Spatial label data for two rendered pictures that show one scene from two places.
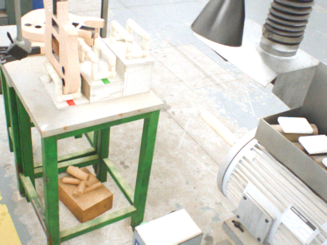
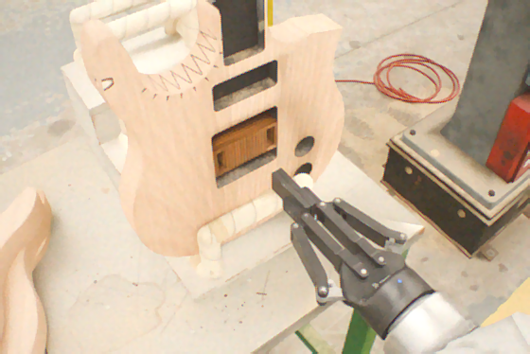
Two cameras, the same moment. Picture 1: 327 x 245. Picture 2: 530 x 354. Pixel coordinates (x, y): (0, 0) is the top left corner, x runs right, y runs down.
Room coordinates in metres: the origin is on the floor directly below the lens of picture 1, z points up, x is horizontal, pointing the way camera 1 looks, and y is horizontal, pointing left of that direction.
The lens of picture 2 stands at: (1.50, 1.00, 1.64)
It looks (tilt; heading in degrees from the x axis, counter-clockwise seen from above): 49 degrees down; 270
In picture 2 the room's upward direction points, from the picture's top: straight up
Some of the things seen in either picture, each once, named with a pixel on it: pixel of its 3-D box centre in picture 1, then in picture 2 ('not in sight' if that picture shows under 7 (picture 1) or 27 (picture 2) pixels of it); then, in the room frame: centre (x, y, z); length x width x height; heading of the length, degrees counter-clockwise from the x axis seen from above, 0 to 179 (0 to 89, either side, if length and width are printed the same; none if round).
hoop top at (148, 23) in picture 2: (121, 31); (143, 20); (1.70, 0.25, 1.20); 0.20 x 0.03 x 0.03; 35
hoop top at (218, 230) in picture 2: (52, 72); (256, 209); (1.52, 0.52, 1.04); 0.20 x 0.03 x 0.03; 35
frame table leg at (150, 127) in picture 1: (143, 175); not in sight; (1.58, 0.06, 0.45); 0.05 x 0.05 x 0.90; 37
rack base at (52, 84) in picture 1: (63, 90); (241, 228); (1.54, 0.48, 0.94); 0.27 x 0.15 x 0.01; 36
